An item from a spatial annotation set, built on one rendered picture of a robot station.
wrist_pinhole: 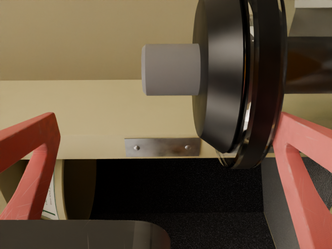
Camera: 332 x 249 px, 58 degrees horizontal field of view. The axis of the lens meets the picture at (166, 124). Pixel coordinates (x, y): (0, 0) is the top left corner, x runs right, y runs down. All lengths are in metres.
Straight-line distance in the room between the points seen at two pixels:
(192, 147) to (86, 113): 0.11
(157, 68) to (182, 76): 0.01
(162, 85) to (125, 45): 0.54
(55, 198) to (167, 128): 0.17
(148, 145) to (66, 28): 0.47
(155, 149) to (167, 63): 0.14
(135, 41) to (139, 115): 0.41
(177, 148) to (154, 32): 0.43
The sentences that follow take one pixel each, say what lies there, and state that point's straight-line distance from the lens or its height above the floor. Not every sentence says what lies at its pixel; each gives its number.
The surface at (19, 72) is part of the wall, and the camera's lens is 0.79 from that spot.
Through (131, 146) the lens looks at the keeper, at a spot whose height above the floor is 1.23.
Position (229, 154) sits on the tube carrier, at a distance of 0.15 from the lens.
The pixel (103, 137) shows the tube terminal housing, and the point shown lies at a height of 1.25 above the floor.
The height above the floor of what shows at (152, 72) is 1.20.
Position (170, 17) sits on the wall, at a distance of 0.67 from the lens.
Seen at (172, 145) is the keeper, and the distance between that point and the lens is 0.28.
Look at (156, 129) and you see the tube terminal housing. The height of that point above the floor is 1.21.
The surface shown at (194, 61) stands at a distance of 0.16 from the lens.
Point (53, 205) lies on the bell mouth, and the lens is 0.39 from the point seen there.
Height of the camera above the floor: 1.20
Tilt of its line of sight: level
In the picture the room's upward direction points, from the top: 90 degrees counter-clockwise
